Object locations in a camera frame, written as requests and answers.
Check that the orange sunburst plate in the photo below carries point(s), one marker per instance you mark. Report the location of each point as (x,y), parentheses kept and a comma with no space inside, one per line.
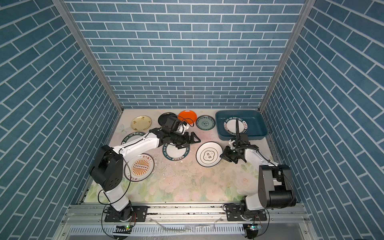
(140,168)

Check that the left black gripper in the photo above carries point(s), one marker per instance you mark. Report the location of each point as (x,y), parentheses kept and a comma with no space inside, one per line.
(185,140)

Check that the teal plastic bin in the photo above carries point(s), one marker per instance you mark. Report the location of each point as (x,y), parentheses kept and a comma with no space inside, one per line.
(251,122)

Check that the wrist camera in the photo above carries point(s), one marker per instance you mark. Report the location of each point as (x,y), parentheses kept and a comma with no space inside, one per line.
(232,144)
(173,124)

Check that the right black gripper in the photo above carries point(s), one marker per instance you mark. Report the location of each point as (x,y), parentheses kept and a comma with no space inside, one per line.
(225,154)

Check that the small blue patterned plate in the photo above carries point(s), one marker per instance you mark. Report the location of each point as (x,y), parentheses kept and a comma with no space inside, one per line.
(205,122)

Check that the white flower outline plate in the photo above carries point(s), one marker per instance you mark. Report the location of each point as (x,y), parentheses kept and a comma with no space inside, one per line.
(209,154)

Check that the yellow plate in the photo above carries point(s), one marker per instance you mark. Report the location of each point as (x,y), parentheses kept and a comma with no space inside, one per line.
(141,123)

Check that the aluminium rail frame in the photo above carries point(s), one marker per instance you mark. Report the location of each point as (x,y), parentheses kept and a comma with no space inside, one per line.
(187,221)

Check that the green rim plate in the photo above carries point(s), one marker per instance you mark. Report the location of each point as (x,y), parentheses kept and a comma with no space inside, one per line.
(172,153)
(232,124)
(132,137)

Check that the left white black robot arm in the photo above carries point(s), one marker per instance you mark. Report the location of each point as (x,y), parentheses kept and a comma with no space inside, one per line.
(110,163)

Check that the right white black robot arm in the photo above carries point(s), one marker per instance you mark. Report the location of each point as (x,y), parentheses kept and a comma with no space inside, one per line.
(275,189)

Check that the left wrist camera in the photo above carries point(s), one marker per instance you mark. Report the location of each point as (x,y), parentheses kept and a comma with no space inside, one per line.
(173,124)

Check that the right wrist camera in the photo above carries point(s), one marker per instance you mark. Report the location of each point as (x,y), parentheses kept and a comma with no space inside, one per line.
(232,144)

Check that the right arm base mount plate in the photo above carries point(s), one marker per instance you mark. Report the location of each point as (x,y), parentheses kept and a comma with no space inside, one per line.
(238,213)

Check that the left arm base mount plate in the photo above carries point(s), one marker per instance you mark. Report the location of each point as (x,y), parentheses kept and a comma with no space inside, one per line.
(128,214)

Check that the black plate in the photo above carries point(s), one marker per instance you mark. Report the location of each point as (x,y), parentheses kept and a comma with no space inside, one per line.
(163,118)

